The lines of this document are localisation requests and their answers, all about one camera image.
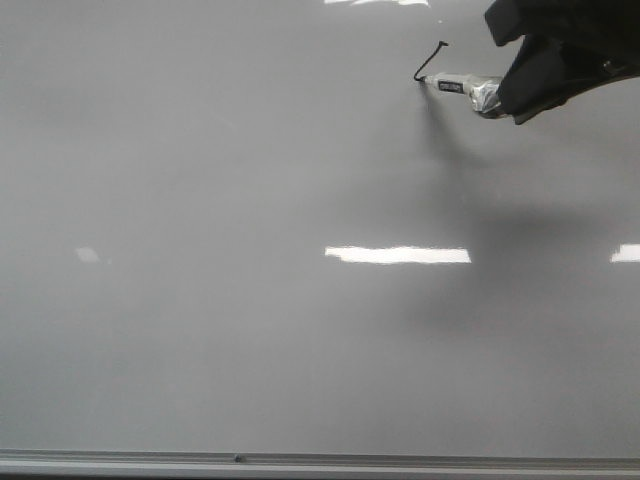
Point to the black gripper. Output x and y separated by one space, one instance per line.
569 48

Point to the white black whiteboard marker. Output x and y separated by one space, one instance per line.
481 91

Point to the white whiteboard surface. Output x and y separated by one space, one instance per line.
241 226

